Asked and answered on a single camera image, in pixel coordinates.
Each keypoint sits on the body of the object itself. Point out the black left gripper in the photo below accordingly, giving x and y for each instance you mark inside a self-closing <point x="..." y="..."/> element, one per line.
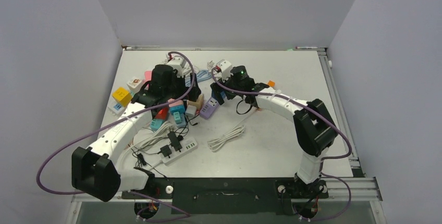
<point x="184" y="90"/>

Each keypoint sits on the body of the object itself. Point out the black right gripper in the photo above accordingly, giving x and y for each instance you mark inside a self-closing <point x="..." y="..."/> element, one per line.
<point x="217" y="89"/>

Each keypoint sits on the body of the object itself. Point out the orange power strip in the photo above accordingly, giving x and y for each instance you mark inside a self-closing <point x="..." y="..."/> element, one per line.
<point x="271" y="83"/>

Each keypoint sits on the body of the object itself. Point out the purple USB power strip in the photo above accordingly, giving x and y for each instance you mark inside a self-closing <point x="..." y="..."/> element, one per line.
<point x="209" y="108"/>

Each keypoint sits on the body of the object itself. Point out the black power adapter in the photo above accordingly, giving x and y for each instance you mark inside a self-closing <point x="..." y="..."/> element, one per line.
<point x="174" y="141"/>

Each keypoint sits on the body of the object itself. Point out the white USB power strip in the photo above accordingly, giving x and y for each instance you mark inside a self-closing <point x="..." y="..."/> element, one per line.
<point x="188" y="145"/>

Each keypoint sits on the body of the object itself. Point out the blue cube socket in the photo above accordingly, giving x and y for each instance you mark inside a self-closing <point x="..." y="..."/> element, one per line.
<point x="223" y="95"/>

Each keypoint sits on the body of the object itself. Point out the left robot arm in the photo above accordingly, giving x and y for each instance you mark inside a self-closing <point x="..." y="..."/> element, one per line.
<point x="94" y="169"/>

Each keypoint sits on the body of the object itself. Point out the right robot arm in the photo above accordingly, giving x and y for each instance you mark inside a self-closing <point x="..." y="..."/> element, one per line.
<point x="314" y="126"/>

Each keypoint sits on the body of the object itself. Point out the pink cube socket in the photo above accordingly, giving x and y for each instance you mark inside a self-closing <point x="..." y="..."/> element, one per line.
<point x="177" y="105"/>

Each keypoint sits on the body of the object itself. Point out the red cube socket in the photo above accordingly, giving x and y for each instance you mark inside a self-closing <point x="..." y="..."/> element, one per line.
<point x="162" y="114"/>

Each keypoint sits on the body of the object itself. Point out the white picture cube socket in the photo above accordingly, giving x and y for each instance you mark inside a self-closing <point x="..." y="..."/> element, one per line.
<point x="134" y="84"/>

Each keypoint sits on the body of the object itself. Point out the white plug adapter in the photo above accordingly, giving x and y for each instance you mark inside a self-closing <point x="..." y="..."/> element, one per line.
<point x="191" y="111"/>

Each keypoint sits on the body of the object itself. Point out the beige cube socket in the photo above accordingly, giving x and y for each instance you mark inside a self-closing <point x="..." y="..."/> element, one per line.
<point x="198" y="103"/>

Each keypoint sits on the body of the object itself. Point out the teal cube socket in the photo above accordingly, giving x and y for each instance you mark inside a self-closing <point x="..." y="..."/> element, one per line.
<point x="156" y="124"/>

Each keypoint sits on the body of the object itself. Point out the yellow cube socket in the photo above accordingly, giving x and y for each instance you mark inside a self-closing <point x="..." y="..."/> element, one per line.
<point x="122" y="96"/>

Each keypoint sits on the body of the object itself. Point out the black plug adapter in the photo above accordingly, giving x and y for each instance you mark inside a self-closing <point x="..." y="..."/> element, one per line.
<point x="165" y="151"/>

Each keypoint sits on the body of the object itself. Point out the pink triangular power strip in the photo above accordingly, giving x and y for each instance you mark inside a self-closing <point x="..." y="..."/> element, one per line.
<point x="148" y="75"/>

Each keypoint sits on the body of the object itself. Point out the white flat power strip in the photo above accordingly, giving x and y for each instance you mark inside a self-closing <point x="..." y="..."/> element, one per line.
<point x="115" y="108"/>

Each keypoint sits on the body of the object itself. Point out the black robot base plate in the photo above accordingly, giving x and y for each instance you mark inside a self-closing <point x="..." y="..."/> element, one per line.
<point x="234" y="195"/>

